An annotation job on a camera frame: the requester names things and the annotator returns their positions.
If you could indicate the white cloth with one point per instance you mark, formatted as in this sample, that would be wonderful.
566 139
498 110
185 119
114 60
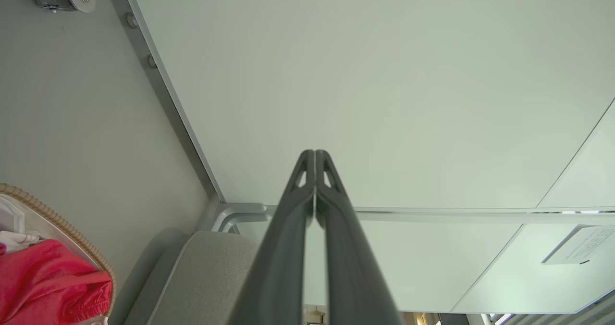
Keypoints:
12 219

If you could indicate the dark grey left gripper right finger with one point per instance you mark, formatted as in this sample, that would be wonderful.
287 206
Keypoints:
350 267

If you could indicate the red shorts with white stripe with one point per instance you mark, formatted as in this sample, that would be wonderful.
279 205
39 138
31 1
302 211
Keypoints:
43 281

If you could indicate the white paper sign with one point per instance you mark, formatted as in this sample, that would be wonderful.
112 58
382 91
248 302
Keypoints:
584 245

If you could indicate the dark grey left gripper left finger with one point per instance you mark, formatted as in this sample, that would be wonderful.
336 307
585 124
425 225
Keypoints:
281 257

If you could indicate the round grey levelling foot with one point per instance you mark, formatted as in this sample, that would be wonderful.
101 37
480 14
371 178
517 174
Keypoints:
152 61
132 20

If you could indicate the grey partition foot tube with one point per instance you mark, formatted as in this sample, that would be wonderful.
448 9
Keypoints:
233 213

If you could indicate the white basket with woven rim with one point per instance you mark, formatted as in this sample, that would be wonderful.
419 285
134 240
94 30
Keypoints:
72 236

